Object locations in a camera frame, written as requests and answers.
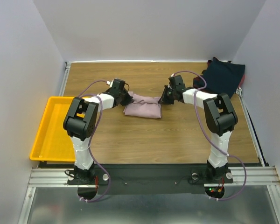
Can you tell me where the pink ribbed tank top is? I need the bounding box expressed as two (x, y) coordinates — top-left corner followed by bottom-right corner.
(123, 91), (162, 119)

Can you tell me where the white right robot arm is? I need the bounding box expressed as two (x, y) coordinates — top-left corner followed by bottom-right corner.
(159, 74), (238, 182)

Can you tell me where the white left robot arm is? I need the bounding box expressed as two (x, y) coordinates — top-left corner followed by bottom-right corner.
(63, 78), (133, 184)

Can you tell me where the folded navy tank top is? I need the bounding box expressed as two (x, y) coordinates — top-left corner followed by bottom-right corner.
(198, 57), (245, 101)

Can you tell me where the striped folded garment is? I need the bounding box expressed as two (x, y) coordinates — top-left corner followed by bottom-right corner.
(235, 86), (243, 97)

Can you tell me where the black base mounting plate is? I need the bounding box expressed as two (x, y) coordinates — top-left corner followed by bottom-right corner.
(65, 164), (233, 196)

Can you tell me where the yellow plastic bin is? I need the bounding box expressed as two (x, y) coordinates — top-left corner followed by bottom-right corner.
(29, 97), (75, 162)

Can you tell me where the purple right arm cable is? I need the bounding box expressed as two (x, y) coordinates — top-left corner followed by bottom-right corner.
(171, 70), (248, 201)

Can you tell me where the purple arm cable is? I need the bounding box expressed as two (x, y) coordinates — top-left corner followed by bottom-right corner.
(78, 80), (112, 203)
(171, 70), (248, 201)

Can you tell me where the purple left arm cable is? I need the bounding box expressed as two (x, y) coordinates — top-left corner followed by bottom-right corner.
(78, 80), (112, 203)

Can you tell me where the aluminium frame rail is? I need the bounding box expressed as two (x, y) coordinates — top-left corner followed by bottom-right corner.
(28, 168), (77, 188)

